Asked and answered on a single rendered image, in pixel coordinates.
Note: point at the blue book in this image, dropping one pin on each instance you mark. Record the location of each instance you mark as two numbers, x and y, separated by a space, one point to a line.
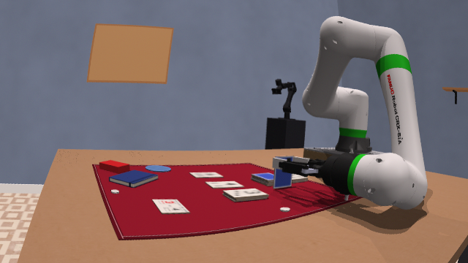
133 178

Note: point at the blue round disc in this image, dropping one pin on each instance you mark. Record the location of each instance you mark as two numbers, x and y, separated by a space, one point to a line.
157 168

